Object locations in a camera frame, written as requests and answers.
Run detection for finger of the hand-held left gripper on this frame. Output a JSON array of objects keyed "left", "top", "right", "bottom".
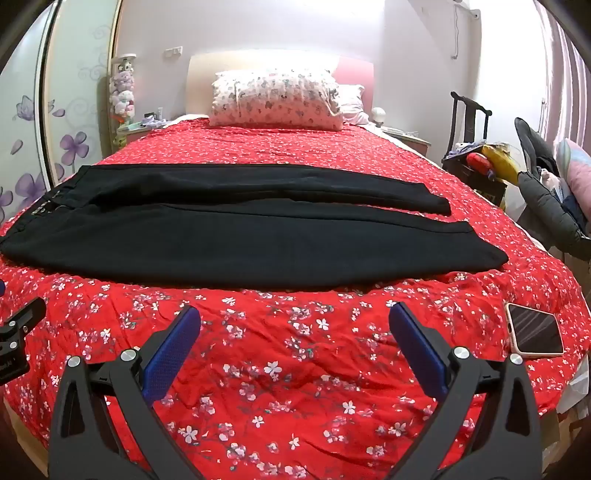
[{"left": 0, "top": 298, "right": 47, "bottom": 343}]

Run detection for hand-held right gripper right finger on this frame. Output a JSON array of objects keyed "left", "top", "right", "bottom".
[{"left": 388, "top": 302, "right": 543, "bottom": 480}]

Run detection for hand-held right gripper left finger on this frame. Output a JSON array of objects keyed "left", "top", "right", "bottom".
[{"left": 48, "top": 305, "right": 204, "bottom": 480}]

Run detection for black pants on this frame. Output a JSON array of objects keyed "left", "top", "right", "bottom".
[{"left": 0, "top": 164, "right": 509, "bottom": 288}]

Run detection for smartphone with pink case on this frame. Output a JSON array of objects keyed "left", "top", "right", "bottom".
[{"left": 505, "top": 302, "right": 565, "bottom": 359}]

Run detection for red floral bedspread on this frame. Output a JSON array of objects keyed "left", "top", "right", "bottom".
[{"left": 0, "top": 113, "right": 591, "bottom": 480}]

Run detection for black box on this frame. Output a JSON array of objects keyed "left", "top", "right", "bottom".
[{"left": 441, "top": 154, "right": 509, "bottom": 206}]

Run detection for grey padded jacket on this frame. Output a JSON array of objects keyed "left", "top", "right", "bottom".
[{"left": 514, "top": 117, "right": 591, "bottom": 260}]

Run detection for red plush toy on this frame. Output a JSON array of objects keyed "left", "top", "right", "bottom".
[{"left": 466, "top": 152, "right": 493, "bottom": 176}]

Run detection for yellow plush toy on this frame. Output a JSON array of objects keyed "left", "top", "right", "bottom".
[{"left": 480, "top": 144, "right": 523, "bottom": 185}]

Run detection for pink nightstand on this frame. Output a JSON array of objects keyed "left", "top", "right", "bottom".
[
  {"left": 124, "top": 115, "right": 186, "bottom": 147},
  {"left": 382, "top": 126, "right": 433, "bottom": 158}
]

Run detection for wardrobe with purple flower doors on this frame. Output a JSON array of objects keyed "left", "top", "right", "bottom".
[{"left": 0, "top": 0, "right": 126, "bottom": 223}]

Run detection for black wooden chair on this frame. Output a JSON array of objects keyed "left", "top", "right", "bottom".
[{"left": 450, "top": 91, "right": 491, "bottom": 155}]

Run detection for white plush toy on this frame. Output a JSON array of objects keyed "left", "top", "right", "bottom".
[{"left": 113, "top": 90, "right": 136, "bottom": 116}]

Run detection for pastel pink cushion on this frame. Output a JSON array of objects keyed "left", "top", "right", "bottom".
[{"left": 554, "top": 138, "right": 591, "bottom": 206}]

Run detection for purple plush bear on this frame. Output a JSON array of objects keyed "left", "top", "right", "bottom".
[{"left": 113, "top": 67, "right": 136, "bottom": 93}]

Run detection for white floral pillow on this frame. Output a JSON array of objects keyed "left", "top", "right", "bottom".
[{"left": 208, "top": 69, "right": 345, "bottom": 132}]

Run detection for cream and pink headboard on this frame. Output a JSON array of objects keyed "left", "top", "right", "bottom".
[{"left": 186, "top": 53, "right": 375, "bottom": 116}]

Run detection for pink curtain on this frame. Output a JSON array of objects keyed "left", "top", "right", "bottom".
[{"left": 536, "top": 0, "right": 591, "bottom": 151}]

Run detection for white wall cable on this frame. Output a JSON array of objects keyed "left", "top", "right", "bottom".
[{"left": 450, "top": 0, "right": 463, "bottom": 61}]

